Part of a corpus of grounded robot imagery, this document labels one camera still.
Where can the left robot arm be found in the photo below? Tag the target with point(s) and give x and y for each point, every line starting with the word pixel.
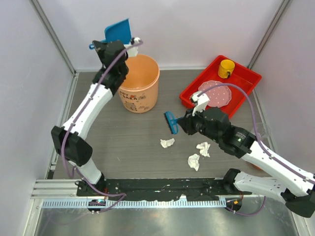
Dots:
pixel 70 139

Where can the aluminium frame rail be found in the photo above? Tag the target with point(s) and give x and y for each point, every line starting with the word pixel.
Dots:
pixel 77 194

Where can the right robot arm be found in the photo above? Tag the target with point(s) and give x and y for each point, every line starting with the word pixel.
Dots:
pixel 289 185

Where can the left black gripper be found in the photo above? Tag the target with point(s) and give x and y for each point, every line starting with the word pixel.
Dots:
pixel 99 47

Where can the orange plastic bucket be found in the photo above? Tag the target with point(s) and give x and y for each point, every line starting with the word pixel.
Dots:
pixel 139 91

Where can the blue hand brush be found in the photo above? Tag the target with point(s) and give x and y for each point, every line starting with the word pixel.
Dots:
pixel 172 122

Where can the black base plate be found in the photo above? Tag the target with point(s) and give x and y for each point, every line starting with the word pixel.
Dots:
pixel 167 189

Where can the pink dotted plate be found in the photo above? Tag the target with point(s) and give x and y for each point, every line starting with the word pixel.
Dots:
pixel 219 96

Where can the red plastic tray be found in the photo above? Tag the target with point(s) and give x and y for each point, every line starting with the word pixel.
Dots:
pixel 242 77

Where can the clear plastic cup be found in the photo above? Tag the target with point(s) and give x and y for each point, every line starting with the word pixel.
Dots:
pixel 263 131

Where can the paper scrap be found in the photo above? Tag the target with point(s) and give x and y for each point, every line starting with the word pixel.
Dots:
pixel 193 161
pixel 167 143

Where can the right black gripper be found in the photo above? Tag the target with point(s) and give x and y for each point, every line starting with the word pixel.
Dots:
pixel 185 123

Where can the yellow mug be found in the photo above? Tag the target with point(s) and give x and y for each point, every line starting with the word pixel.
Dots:
pixel 226 68

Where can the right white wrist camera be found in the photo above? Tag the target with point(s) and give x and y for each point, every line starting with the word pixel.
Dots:
pixel 200 101

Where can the blue dustpan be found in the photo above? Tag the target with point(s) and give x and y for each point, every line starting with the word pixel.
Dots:
pixel 118 31

